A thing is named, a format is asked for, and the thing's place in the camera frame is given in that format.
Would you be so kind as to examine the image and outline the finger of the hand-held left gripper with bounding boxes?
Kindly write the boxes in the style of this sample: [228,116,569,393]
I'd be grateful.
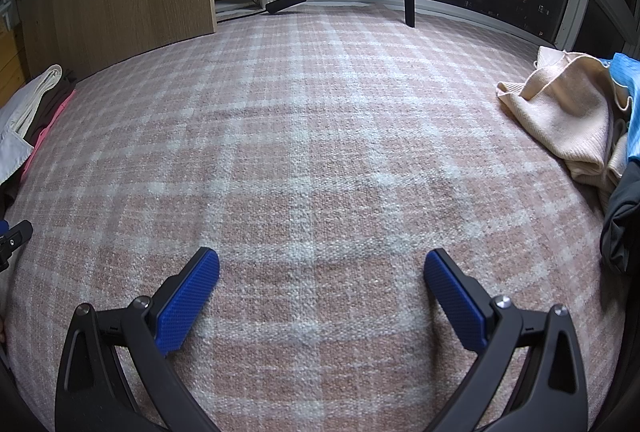
[0,220,34,270]

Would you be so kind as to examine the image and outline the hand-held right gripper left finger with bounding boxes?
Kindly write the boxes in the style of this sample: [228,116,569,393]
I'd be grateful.
[55,247,221,432]

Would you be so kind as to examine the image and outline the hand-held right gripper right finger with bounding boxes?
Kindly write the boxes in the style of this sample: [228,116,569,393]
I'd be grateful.
[423,248,591,432]

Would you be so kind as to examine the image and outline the cream knit sweater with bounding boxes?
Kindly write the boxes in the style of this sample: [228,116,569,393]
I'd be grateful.
[495,46,631,197]

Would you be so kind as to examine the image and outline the pink cloth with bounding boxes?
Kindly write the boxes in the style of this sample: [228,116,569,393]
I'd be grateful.
[20,89,76,183]

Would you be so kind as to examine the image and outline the white cloth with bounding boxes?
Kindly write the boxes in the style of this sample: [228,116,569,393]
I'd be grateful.
[0,66,63,185]

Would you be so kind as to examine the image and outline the dark brown cloth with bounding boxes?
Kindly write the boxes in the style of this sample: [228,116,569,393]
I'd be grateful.
[25,69,78,147]

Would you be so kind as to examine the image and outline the yellow wooden headboard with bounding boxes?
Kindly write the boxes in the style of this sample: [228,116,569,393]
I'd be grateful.
[0,26,31,107]

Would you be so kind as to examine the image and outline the dark grey garment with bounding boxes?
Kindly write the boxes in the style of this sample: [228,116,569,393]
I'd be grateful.
[600,157,640,275]

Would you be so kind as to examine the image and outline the light blue garment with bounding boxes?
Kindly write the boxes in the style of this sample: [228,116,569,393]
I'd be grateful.
[607,52,640,163]

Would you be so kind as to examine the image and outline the black power adapter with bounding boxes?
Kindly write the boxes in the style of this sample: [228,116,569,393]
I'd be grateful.
[265,0,307,15]

